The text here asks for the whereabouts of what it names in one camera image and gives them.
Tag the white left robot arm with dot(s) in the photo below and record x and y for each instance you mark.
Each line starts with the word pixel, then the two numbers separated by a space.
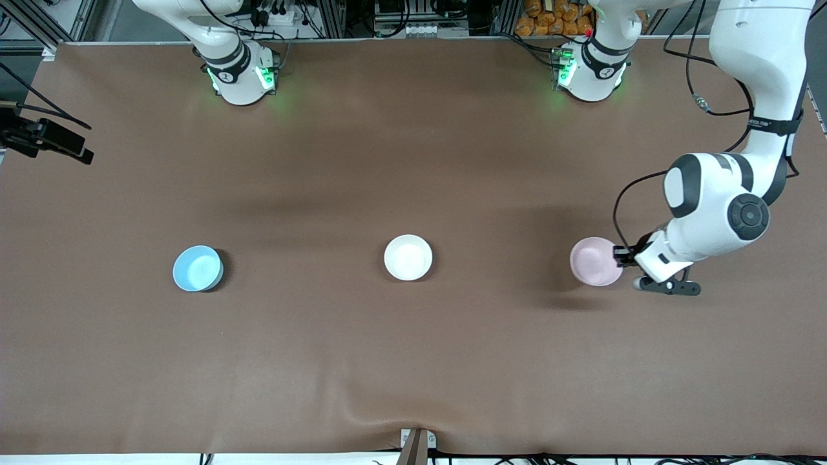
pixel 762 64

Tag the pink bowl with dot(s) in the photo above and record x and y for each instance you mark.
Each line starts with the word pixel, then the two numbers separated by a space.
pixel 594 260

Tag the orange packaged snacks pile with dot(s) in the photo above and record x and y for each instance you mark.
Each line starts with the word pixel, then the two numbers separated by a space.
pixel 549 22

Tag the metal bracket with brown post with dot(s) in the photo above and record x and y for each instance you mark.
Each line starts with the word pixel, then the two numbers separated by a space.
pixel 417 449

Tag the background electronics unit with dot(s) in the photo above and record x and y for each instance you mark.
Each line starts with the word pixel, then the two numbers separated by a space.
pixel 413 13

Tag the brown table mat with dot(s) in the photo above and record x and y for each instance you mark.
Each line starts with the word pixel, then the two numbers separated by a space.
pixel 413 161

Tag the white power strip with plugs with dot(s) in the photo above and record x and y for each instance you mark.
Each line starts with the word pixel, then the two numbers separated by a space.
pixel 278 18

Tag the aluminium frame post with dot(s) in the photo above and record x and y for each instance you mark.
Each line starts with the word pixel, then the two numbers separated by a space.
pixel 504 16
pixel 326 16

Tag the aluminium frame profile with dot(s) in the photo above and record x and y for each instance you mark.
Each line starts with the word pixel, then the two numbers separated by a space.
pixel 48 39
pixel 819 116

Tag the blue bowl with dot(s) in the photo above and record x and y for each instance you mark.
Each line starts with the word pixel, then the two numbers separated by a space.
pixel 197 268

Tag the white bowl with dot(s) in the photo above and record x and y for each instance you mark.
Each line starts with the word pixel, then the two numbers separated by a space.
pixel 408 257

